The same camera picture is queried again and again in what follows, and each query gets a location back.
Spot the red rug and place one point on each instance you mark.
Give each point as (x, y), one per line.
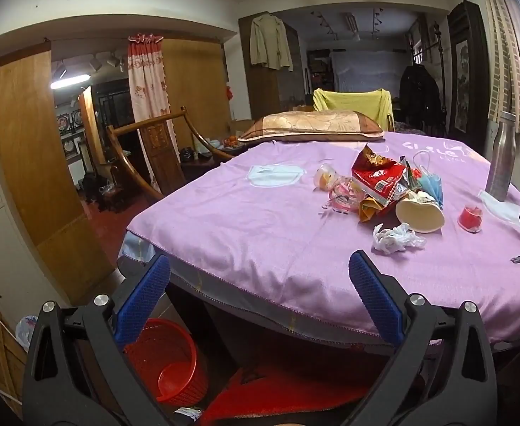
(277, 390)

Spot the cream paper cup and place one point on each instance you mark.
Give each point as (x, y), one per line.
(419, 215)

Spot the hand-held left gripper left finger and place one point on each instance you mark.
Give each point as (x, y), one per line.
(144, 297)

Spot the black hanging coat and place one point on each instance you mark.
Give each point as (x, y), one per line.
(419, 97)

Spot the white tissue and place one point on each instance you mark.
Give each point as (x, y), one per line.
(395, 237)

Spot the wooden armchair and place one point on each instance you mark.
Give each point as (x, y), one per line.
(158, 151)

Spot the beige hanging jacket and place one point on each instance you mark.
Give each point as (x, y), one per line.
(269, 40)

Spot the small wooden stool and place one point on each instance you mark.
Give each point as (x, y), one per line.
(113, 197)

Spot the floral pink curtain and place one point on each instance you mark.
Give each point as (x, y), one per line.
(147, 75)

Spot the wooden door panel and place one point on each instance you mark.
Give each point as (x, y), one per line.
(42, 164)
(193, 88)

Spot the gold snack wrapper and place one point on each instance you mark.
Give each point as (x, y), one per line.
(371, 208)

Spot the brown gold pillow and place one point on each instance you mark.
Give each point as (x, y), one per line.
(313, 124)

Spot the cardboard box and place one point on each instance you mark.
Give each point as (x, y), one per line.
(241, 126)

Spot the black bag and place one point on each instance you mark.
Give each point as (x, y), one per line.
(93, 186)

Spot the dark framed picture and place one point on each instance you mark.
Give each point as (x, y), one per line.
(464, 75)

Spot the yellow cloth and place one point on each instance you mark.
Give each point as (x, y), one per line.
(353, 102)

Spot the fluorescent light tube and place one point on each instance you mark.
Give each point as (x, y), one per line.
(69, 80)

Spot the blue face mask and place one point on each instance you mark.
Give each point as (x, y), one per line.
(433, 186)

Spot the red plastic basket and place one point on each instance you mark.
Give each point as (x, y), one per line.
(167, 355)

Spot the metal bottle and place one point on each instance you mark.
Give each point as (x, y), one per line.
(501, 164)

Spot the red snack bag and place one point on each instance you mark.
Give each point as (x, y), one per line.
(377, 173)

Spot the clear orange jelly cup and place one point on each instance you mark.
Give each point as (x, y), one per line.
(323, 177)

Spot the clear red jelly cup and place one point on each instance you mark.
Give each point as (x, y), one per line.
(469, 219)

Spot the wooden board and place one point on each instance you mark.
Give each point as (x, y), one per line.
(3, 364)

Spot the white plastic bag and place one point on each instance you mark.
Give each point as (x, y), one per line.
(26, 330)

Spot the beige window curtain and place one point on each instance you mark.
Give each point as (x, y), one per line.
(504, 44)

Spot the pink tablecloth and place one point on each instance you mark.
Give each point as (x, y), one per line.
(264, 230)

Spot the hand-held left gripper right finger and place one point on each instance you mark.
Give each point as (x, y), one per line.
(375, 297)

